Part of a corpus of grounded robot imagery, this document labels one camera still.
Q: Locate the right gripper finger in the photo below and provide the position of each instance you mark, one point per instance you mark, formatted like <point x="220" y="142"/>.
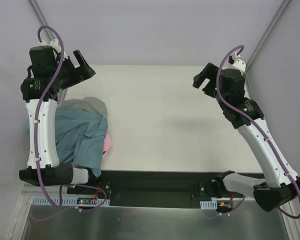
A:
<point x="210" y="69"/>
<point x="199" y="79"/>

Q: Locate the blue-grey t shirt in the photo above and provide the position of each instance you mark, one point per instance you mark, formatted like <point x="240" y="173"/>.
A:
<point x="80" y="138"/>

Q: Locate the grey t shirt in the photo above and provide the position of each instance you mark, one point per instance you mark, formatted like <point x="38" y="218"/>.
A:
<point x="85" y="110"/>

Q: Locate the aluminium frame post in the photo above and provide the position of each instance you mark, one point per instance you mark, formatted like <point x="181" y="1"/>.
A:
<point x="267" y="33"/>
<point x="40" y="17"/>

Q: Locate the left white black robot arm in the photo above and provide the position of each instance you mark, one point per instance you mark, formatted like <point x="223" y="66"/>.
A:
<point x="47" y="75"/>

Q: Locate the right slotted cable duct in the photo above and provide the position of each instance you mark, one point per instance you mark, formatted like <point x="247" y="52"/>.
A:
<point x="209" y="205"/>

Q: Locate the left aluminium frame post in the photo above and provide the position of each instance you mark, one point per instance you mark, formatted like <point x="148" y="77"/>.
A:
<point x="40" y="17"/>

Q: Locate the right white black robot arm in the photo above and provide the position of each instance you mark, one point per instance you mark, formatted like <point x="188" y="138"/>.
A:
<point x="281" y="183"/>

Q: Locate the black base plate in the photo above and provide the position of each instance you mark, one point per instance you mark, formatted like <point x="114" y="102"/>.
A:
<point x="150" y="189"/>

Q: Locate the right aluminium frame post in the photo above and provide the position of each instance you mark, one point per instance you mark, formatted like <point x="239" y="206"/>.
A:
<point x="267" y="33"/>

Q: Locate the left slotted cable duct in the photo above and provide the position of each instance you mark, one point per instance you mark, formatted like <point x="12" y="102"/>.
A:
<point x="73" y="201"/>

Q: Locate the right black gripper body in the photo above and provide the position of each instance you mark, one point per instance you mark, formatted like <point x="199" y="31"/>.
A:
<point x="210" y="81"/>

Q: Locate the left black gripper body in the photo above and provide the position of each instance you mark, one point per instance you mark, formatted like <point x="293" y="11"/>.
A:
<point x="75" y="72"/>

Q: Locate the pink t shirt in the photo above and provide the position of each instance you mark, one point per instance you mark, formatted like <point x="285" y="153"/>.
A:
<point x="107" y="144"/>

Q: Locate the slotted cable duct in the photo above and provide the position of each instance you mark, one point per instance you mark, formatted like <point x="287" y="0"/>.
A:
<point x="209" y="205"/>
<point x="73" y="201"/>

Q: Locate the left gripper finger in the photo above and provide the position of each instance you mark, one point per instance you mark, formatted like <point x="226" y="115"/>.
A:
<point x="85" y="71"/>
<point x="79" y="57"/>

